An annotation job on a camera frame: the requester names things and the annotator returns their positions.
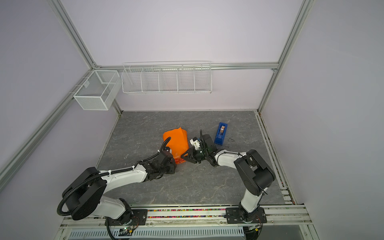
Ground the orange wrapping paper sheet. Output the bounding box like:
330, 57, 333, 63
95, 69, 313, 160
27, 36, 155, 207
163, 128, 189, 165

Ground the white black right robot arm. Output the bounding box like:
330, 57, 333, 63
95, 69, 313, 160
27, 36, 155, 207
181, 132, 276, 222

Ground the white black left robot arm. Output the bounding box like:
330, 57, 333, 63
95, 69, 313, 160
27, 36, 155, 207
57, 138, 176, 225

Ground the blue tape dispenser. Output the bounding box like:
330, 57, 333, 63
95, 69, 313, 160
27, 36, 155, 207
214, 122, 228, 146

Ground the white mesh side basket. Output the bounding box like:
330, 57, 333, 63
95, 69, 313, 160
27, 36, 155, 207
74, 70, 122, 111

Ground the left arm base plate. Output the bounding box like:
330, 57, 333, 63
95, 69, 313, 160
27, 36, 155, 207
105, 209, 148, 227

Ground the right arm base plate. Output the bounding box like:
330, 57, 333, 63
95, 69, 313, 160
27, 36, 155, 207
224, 207, 267, 224

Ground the white wire wall shelf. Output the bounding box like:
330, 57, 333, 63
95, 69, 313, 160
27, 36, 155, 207
121, 61, 213, 94

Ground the white vented cable duct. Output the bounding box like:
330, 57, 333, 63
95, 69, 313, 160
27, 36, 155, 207
68, 227, 246, 240

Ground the aluminium front rail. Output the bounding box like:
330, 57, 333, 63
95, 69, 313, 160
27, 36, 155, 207
59, 204, 313, 230

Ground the aluminium corner frame post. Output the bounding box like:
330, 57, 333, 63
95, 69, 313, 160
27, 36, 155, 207
47, 0, 98, 70

